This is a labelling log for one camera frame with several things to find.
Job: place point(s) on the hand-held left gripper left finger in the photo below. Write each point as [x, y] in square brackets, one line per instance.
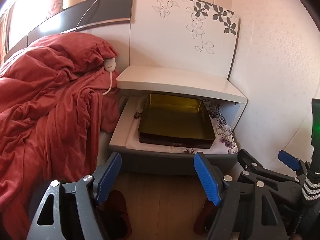
[110, 177]

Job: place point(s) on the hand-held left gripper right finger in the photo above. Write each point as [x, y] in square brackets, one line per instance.
[206, 177]

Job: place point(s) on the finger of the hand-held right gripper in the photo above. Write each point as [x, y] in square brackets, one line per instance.
[250, 162]
[288, 160]

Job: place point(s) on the gold tin box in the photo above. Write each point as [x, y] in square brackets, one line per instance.
[175, 122]

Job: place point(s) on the white mattress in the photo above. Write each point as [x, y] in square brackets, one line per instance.
[103, 145]

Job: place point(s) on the red slipper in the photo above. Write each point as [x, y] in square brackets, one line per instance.
[202, 217]
[117, 215]

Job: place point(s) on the white floral cloth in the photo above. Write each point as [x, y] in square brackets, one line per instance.
[225, 130]

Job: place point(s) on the white nightstand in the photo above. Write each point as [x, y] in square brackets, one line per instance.
[175, 80]

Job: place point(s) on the red blanket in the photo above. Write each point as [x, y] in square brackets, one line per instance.
[37, 105]

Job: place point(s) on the white floral headboard panel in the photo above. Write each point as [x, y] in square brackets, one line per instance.
[162, 42]

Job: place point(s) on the dark headboard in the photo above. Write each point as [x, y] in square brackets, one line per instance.
[105, 7]

